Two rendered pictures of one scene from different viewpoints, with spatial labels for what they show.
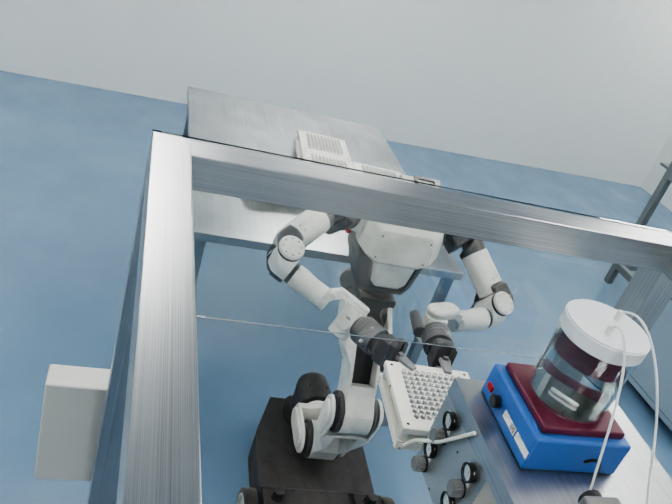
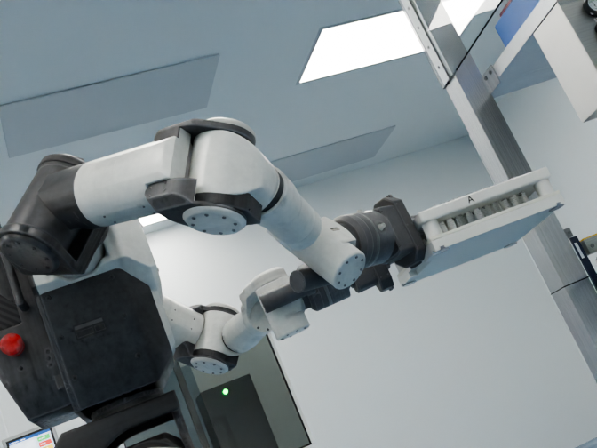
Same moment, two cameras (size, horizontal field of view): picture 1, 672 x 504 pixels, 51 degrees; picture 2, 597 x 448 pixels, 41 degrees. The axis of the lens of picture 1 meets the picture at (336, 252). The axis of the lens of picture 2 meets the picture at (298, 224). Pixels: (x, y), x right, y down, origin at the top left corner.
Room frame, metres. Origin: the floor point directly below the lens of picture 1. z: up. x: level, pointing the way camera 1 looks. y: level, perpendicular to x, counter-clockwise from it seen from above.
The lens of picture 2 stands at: (1.64, 1.07, 0.80)
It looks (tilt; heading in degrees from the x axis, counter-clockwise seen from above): 15 degrees up; 274
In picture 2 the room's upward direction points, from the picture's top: 23 degrees counter-clockwise
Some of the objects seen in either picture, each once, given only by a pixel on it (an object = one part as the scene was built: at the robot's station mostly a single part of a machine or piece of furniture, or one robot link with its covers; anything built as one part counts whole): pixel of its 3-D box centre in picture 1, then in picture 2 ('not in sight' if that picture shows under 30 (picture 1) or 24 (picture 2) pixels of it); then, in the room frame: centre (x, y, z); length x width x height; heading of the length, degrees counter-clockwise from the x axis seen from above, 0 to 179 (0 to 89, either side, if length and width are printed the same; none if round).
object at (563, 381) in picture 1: (588, 357); not in sight; (1.09, -0.49, 1.56); 0.15 x 0.15 x 0.19
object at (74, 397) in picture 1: (86, 425); not in sight; (1.01, 0.36, 1.08); 0.17 x 0.06 x 0.26; 110
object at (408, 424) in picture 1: (436, 400); (464, 217); (1.47, -0.37, 1.07); 0.25 x 0.24 x 0.02; 107
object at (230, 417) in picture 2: not in sight; (206, 407); (3.32, -5.11, 1.43); 1.38 x 0.01 x 1.16; 25
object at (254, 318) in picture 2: not in sight; (269, 301); (1.85, -0.37, 1.08); 0.13 x 0.07 x 0.09; 127
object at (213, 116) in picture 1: (306, 170); not in sight; (3.06, 0.26, 0.88); 1.50 x 1.10 x 0.04; 20
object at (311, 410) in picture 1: (319, 430); not in sight; (2.08, -0.17, 0.28); 0.21 x 0.20 x 0.13; 19
